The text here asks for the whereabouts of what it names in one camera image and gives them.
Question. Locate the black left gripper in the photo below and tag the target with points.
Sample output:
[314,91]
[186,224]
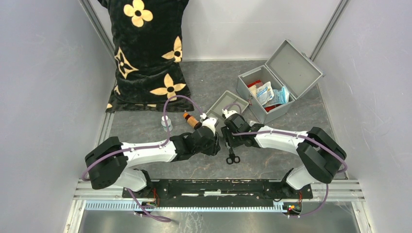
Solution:
[214,147]

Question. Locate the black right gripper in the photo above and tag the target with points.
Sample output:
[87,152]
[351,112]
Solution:
[226,134]

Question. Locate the amber pill bottle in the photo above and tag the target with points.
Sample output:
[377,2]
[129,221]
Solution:
[192,121]

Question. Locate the grey plastic divider tray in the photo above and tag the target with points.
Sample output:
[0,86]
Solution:
[227,98]

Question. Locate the black handled scissors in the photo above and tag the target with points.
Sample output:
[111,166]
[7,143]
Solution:
[232,159]

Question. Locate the white plastic bottle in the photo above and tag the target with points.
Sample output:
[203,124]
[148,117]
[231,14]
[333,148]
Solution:
[166,123]

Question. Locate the white wipes packet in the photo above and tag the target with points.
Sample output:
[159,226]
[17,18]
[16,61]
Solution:
[264,93]

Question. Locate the red first aid pouch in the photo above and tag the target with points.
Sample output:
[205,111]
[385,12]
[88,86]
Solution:
[267,108]

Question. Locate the silver metal case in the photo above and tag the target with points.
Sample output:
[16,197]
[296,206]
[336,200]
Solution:
[288,67]

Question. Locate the blue gauze packet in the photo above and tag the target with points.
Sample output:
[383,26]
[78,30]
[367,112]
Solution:
[280,97]

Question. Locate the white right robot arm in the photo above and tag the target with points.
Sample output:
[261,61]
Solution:
[321,156]

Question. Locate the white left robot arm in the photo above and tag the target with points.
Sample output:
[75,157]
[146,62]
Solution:
[112,162]

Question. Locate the black floral velvet cloth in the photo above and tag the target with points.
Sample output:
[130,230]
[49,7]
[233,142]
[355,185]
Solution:
[147,38]

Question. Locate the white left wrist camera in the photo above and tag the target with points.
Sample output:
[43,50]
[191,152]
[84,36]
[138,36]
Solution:
[209,122]

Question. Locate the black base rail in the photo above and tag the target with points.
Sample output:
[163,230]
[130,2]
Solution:
[221,193]

